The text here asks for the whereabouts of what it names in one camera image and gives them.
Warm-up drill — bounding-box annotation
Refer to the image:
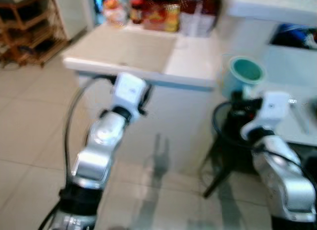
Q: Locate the teal ceramic cup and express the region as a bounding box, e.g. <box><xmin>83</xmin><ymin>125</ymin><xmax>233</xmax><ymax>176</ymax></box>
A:
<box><xmin>221</xmin><ymin>55</ymin><xmax>267</xmax><ymax>100</ymax></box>

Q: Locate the white low counter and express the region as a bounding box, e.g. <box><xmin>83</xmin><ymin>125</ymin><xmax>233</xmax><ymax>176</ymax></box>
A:
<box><xmin>61</xmin><ymin>21</ymin><xmax>223</xmax><ymax>92</ymax></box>

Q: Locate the black chair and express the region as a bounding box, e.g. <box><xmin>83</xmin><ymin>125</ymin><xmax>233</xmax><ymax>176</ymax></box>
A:
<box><xmin>202</xmin><ymin>102</ymin><xmax>317</xmax><ymax>200</ymax></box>

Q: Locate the blue black bag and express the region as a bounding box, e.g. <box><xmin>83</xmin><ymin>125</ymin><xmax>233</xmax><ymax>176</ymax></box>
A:
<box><xmin>269</xmin><ymin>23</ymin><xmax>317</xmax><ymax>50</ymax></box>

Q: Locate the large red yellow jar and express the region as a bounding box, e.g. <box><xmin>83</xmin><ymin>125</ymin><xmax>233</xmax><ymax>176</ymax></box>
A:
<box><xmin>143</xmin><ymin>0</ymin><xmax>182</xmax><ymax>33</ymax></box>

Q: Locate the small dark red jar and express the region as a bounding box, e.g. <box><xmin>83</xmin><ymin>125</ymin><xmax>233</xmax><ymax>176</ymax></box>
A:
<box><xmin>129</xmin><ymin>0</ymin><xmax>145</xmax><ymax>25</ymax></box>

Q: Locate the orange snack bag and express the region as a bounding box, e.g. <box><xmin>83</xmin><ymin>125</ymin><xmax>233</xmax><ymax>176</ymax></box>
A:
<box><xmin>102</xmin><ymin>0</ymin><xmax>129</xmax><ymax>28</ymax></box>

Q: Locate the white dark red bottle pack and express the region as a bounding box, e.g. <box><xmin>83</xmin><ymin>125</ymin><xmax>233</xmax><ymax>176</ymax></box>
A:
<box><xmin>179</xmin><ymin>0</ymin><xmax>220</xmax><ymax>38</ymax></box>

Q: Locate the brown wooden rack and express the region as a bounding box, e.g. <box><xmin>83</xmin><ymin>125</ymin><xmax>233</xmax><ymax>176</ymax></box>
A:
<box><xmin>0</xmin><ymin>0</ymin><xmax>68</xmax><ymax>68</ymax></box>

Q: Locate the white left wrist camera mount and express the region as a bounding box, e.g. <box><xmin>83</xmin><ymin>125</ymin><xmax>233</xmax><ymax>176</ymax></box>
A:
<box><xmin>111</xmin><ymin>73</ymin><xmax>149</xmax><ymax>116</ymax></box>

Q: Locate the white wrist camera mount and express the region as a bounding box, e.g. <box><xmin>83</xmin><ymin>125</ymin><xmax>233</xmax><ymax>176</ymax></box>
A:
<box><xmin>111</xmin><ymin>73</ymin><xmax>149</xmax><ymax>116</ymax></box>
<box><xmin>241</xmin><ymin>91</ymin><xmax>291</xmax><ymax>140</ymax></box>

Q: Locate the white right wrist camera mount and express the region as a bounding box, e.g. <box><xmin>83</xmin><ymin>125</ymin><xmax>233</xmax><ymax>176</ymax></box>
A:
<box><xmin>241</xmin><ymin>91</ymin><xmax>291</xmax><ymax>140</ymax></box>

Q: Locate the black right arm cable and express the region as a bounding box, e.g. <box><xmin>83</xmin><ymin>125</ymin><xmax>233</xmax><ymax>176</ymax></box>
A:
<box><xmin>211</xmin><ymin>100</ymin><xmax>317</xmax><ymax>187</ymax></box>

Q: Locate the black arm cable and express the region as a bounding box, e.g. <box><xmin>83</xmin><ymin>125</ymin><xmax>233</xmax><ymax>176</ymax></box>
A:
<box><xmin>211</xmin><ymin>100</ymin><xmax>317</xmax><ymax>187</ymax></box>
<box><xmin>38</xmin><ymin>74</ymin><xmax>117</xmax><ymax>230</ymax></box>

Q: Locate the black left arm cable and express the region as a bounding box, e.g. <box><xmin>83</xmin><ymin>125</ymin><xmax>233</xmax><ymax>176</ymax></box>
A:
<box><xmin>38</xmin><ymin>74</ymin><xmax>117</xmax><ymax>230</ymax></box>

